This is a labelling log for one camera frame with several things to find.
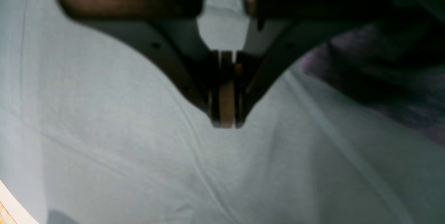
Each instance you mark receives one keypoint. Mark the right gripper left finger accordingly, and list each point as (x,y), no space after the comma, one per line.
(167,34)

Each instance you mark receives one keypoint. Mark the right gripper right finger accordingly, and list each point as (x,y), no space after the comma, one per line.
(281,31)

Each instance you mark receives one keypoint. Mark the blue-grey T-shirt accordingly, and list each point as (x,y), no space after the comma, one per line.
(394,66)

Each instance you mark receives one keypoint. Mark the teal table cloth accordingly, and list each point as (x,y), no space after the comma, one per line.
(93,133)

